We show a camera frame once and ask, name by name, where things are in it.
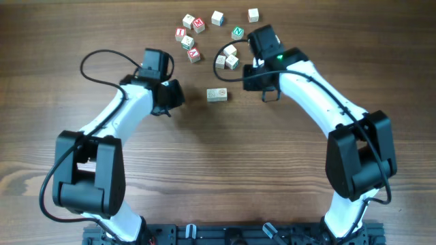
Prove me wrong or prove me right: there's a block with red drawing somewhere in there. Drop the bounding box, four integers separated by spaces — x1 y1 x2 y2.
216 88 228 101

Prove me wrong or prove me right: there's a plain block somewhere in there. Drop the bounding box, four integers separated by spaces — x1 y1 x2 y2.
206 88 217 102
181 35 195 50
183 14 196 29
223 44 237 57
248 8 260 22
215 55 226 69

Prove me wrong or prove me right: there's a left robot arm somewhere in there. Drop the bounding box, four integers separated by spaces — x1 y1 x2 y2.
39 48 185 244

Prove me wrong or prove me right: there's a block with green side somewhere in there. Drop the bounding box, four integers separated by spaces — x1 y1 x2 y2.
225 54 239 69

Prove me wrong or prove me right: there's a plain block above A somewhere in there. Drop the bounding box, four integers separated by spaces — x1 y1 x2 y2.
181 35 195 50

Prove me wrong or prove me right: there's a red A block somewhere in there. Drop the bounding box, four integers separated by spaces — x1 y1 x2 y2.
187 48 201 63

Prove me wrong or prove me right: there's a red I block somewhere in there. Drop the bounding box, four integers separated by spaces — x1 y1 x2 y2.
174 28 187 42

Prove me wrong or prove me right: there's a green N block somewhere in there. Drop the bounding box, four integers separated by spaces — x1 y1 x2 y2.
231 26 245 40

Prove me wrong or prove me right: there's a red M block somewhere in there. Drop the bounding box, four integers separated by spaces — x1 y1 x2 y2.
192 18 206 33

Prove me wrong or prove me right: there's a block with blue side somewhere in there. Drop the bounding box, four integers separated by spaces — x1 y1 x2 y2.
211 11 224 27

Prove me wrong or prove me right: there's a left camera cable black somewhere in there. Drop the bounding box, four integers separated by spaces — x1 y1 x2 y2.
38 49 140 225

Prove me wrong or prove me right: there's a camera cable black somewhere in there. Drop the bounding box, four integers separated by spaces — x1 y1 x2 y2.
38 49 140 225
213 38 392 245

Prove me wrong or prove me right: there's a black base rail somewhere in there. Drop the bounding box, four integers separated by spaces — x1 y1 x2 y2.
82 223 386 245

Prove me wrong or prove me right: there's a right camera cable black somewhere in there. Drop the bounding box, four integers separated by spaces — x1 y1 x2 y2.
213 38 392 245

